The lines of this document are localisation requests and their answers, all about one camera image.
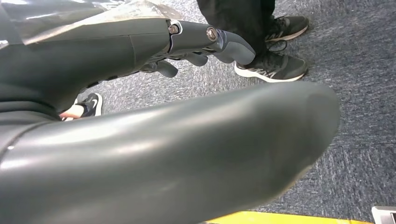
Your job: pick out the yellow floor strip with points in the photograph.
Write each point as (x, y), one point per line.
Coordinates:
(278, 219)

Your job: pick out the dark blue carpet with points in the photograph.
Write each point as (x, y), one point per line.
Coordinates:
(355, 92)

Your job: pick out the silver floor socket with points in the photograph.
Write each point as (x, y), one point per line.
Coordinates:
(385, 216)

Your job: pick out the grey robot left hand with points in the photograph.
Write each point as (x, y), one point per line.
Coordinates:
(154, 154)

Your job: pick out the person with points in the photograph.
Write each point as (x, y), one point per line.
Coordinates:
(235, 18)
(91, 105)

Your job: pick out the clear plastic film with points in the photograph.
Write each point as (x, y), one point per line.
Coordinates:
(92, 18)

